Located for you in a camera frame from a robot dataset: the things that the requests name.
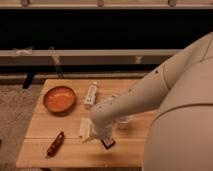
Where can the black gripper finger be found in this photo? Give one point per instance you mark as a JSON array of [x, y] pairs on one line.
[[108, 142]]

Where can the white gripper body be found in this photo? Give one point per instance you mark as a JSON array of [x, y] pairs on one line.
[[101, 133]]

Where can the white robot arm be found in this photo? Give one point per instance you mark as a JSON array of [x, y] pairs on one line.
[[181, 91]]

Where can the white tube bottle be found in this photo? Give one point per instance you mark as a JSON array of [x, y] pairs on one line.
[[91, 95]]

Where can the wooden table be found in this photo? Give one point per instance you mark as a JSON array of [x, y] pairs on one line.
[[76, 152]]

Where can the dark red pocket knife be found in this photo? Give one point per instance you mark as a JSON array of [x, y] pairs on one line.
[[51, 151]]

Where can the orange bowl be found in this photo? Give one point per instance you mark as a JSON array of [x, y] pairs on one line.
[[59, 99]]

